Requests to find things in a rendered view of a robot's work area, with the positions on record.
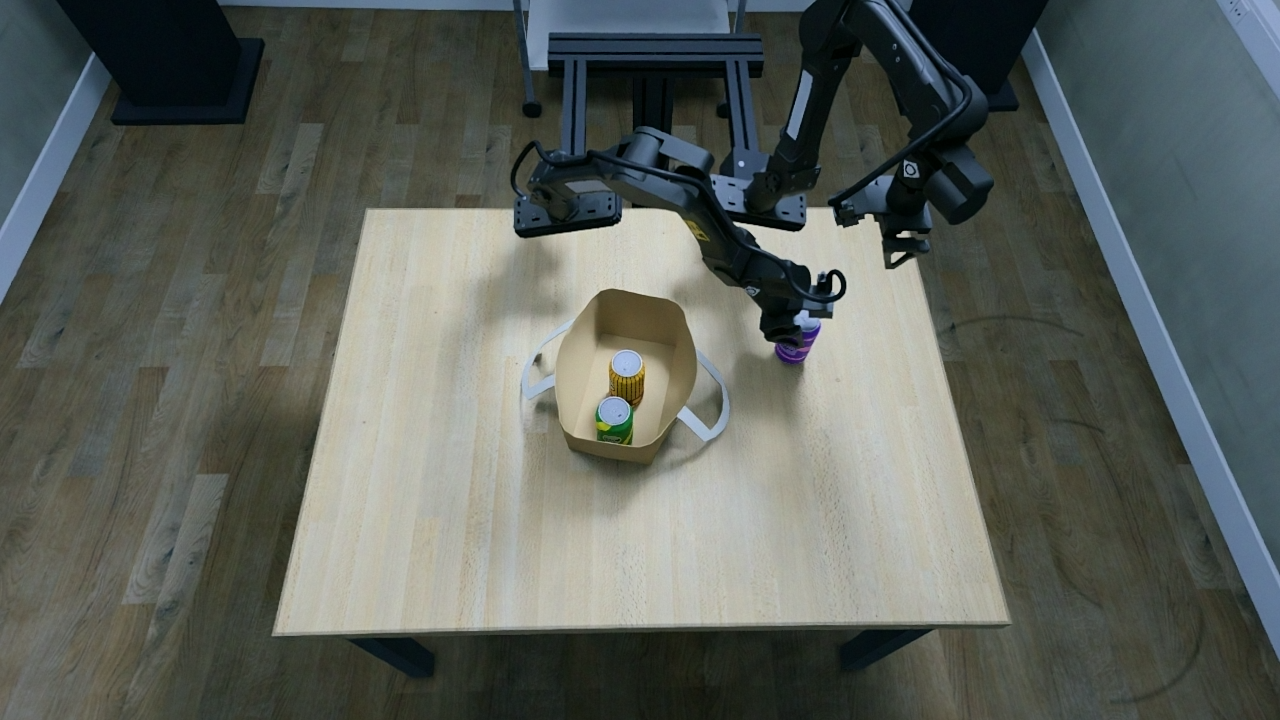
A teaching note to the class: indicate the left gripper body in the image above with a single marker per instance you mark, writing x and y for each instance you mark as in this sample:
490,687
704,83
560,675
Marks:
898,208

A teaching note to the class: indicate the tan bag floor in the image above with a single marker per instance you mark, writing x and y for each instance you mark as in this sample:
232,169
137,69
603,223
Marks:
658,360

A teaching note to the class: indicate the purple drink can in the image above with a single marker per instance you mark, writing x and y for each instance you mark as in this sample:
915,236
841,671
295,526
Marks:
811,328

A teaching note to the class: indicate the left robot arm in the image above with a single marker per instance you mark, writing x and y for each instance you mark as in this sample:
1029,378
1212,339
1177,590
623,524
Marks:
958,186

